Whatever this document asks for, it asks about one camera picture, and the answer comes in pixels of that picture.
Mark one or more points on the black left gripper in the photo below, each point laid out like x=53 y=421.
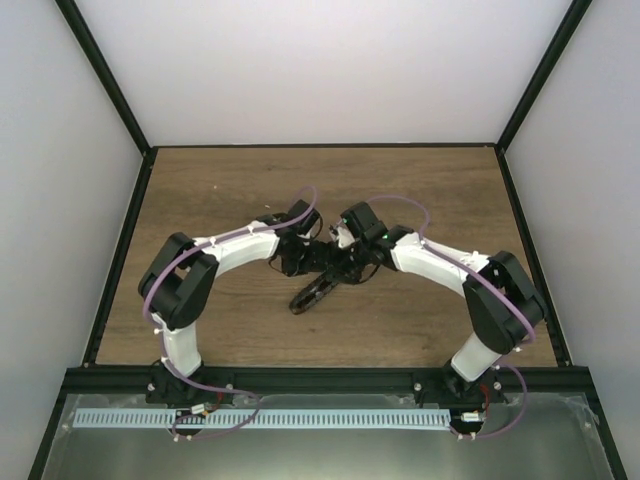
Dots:
x=290 y=270

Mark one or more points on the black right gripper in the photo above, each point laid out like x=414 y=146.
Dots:
x=334 y=263

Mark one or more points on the tan glasses case black trim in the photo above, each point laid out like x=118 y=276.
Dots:
x=312 y=294

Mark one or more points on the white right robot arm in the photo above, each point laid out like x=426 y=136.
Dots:
x=503 y=304

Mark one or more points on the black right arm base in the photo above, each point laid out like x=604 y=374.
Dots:
x=443 y=386

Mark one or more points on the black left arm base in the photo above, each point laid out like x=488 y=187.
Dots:
x=171 y=390

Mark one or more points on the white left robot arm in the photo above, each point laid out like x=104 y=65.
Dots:
x=176 y=286

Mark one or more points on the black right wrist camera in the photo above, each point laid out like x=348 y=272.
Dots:
x=358 y=223

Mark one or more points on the light blue slotted cable duct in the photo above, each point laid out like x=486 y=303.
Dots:
x=412 y=419

